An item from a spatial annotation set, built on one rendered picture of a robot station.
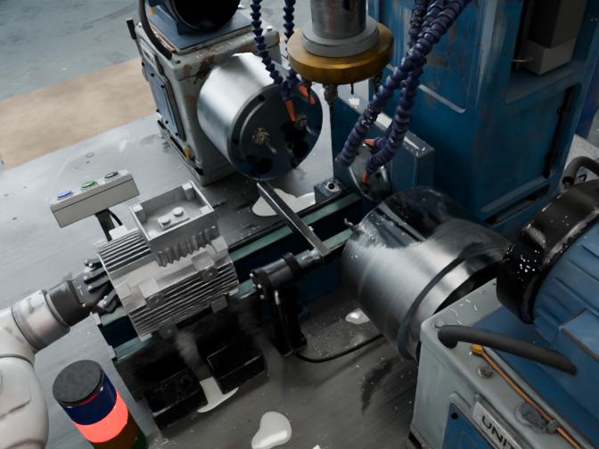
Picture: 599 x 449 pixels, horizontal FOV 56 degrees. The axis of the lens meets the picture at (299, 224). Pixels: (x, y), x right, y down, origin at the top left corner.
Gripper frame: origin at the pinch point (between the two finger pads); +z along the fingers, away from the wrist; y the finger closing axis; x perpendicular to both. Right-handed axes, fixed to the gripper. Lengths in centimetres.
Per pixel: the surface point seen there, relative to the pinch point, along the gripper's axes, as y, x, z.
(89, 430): -32.3, -10.7, -18.9
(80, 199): 22.9, -1.2, -8.9
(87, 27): 367, 113, 37
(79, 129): 207, 92, -5
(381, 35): -3, -20, 49
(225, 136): 22.4, 2.4, 23.5
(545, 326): -56, -15, 30
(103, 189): 22.9, -0.6, -4.1
